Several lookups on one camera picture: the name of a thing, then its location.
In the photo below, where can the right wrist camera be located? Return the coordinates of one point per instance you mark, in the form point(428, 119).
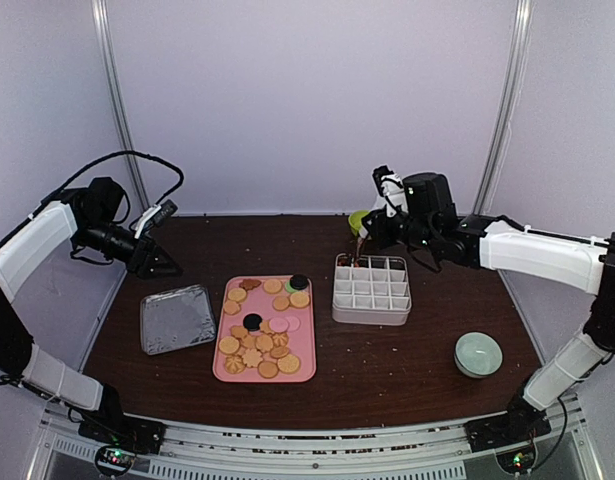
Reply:
point(390, 191)

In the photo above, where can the pink sandwich cookie lower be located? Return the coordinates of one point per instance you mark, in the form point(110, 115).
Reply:
point(278, 325)

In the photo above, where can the pink sandwich cookie upper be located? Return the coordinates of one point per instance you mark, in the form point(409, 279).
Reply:
point(293, 323)

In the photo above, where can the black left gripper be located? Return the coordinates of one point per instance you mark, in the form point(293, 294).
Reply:
point(142, 259)

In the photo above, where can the black sandwich cookie far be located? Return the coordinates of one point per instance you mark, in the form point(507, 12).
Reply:
point(299, 282)

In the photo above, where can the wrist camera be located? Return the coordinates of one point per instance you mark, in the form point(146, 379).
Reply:
point(390, 191)
point(153, 217)

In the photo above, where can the left aluminium corner post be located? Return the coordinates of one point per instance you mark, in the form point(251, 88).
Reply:
point(103, 33)

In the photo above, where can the right aluminium corner post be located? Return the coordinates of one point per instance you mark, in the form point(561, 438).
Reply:
point(510, 95)

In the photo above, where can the black sandwich cookie middle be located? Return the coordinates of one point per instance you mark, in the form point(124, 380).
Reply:
point(252, 322)

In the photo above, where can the pink plastic tray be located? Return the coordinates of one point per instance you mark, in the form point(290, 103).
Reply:
point(269, 300)

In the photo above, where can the green plastic bowl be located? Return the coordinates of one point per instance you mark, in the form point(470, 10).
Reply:
point(355, 221)

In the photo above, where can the clear plastic box lid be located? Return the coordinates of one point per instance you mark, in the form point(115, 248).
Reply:
point(176, 319)

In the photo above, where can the brown flower cookie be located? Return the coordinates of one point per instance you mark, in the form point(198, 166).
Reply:
point(249, 284)

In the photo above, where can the aluminium corner post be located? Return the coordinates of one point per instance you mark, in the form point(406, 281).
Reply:
point(510, 95)
point(103, 33)

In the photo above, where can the pale celadon ceramic bowl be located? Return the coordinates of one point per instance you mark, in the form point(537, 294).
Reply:
point(477, 355)

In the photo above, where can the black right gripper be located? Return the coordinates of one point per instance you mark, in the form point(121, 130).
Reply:
point(377, 233)

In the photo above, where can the pink sandwich cookie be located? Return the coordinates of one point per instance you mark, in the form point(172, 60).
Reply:
point(278, 325)
point(293, 323)

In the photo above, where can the lilac divided storage box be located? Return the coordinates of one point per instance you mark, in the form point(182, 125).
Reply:
point(371, 290)

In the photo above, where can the round dotted biscuit right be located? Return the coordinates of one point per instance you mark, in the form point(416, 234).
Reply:
point(289, 364)

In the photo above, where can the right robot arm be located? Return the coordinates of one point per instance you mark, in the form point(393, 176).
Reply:
point(563, 284)

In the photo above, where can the black sandwich cookie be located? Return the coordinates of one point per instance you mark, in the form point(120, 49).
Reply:
point(299, 282)
point(252, 322)

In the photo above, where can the round dotted biscuit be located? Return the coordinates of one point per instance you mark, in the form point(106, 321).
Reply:
point(299, 299)
point(289, 364)

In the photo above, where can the round dotted biscuit far left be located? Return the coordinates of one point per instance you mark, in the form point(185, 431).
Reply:
point(299, 299)

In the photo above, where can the plain round biscuit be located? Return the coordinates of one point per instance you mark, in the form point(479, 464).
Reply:
point(268, 369)

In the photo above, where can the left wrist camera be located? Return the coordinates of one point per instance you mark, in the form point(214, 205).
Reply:
point(153, 217)

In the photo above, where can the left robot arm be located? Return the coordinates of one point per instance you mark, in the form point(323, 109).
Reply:
point(37, 289)

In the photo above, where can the swirl butter cookie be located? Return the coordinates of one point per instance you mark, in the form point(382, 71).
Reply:
point(234, 364)

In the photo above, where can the green sandwich cookie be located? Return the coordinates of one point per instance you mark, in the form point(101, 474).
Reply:
point(289, 288)

